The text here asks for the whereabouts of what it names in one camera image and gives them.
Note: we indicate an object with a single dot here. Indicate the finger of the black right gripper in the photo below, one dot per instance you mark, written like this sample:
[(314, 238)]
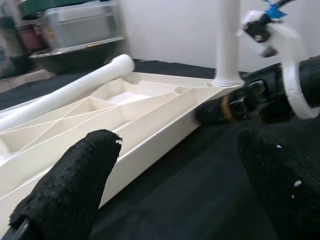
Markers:
[(212, 111)]

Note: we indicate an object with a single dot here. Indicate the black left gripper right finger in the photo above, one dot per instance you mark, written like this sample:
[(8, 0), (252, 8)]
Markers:
[(285, 187)]

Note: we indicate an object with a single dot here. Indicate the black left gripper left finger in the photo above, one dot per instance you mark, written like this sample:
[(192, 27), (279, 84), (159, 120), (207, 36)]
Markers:
[(67, 187)]

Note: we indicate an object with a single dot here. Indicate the white plastic table top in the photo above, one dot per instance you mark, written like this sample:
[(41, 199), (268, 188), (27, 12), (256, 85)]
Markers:
[(150, 140)]

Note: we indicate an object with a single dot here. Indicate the white plastic table leg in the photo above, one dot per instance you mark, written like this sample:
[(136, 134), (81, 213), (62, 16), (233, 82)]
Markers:
[(75, 87), (227, 37)]

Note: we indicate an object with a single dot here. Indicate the black tablecloth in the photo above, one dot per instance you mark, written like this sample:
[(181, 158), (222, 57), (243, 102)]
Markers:
[(187, 187)]

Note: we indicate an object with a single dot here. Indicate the black round pan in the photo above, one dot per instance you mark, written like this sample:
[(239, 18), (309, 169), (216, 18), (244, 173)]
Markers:
[(75, 57)]

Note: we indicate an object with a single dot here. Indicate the red printed cardboard box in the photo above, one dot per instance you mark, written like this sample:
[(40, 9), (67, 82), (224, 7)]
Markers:
[(32, 37)]

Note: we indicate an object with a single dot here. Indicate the clear plastic storage box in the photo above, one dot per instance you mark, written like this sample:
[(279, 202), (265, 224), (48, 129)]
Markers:
[(82, 25)]

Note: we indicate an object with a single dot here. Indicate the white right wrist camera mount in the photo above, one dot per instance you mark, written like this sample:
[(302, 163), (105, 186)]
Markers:
[(287, 42)]

